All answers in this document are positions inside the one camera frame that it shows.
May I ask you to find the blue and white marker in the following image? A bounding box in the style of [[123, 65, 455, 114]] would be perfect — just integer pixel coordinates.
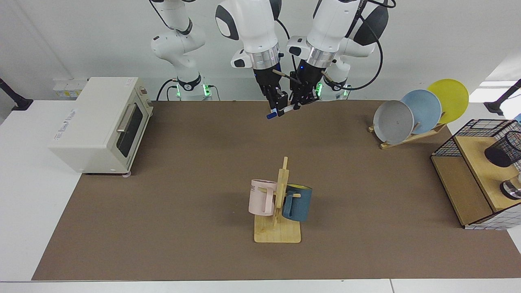
[[267, 104, 302, 120]]

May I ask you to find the black mesh pen holder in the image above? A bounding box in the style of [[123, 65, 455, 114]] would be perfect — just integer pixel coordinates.
[[484, 130, 521, 168]]

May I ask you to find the grey plate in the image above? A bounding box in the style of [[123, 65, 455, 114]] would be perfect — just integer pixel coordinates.
[[373, 100, 415, 145]]

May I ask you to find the pink cup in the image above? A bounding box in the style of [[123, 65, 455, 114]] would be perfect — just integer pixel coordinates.
[[248, 179, 278, 216]]

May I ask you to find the dark teal cup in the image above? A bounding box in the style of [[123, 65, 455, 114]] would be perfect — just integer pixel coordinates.
[[282, 184, 313, 223]]

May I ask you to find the wooden plate rack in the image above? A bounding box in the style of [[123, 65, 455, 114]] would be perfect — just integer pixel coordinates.
[[368, 112, 447, 150]]

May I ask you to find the light blue plate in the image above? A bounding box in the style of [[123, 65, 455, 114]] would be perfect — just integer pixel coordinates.
[[401, 89, 442, 135]]

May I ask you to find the brown table cloth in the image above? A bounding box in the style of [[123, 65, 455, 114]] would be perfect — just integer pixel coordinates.
[[32, 100, 521, 281]]

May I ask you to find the wooden cup stand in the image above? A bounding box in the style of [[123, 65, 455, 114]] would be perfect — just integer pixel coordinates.
[[254, 157, 302, 244]]

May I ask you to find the yellow plate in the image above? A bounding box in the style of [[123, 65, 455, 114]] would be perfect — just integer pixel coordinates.
[[427, 79, 469, 125]]

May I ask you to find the pale toaster oven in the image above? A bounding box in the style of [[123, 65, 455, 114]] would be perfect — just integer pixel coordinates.
[[48, 77, 154, 178]]

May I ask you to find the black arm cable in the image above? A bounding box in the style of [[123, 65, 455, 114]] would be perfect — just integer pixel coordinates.
[[322, 0, 396, 91], [271, 16, 302, 85]]

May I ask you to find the black base cable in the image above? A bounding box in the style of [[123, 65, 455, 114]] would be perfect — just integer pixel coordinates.
[[156, 79, 180, 101]]

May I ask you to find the wire basket with wooden floor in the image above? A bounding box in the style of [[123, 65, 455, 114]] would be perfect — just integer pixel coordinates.
[[431, 119, 521, 230]]

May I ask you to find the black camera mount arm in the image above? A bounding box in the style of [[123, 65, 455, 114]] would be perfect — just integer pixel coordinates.
[[0, 78, 34, 111], [484, 79, 521, 116]]

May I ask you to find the white wall socket strip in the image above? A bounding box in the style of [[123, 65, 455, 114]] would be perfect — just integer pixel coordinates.
[[53, 78, 90, 99]]

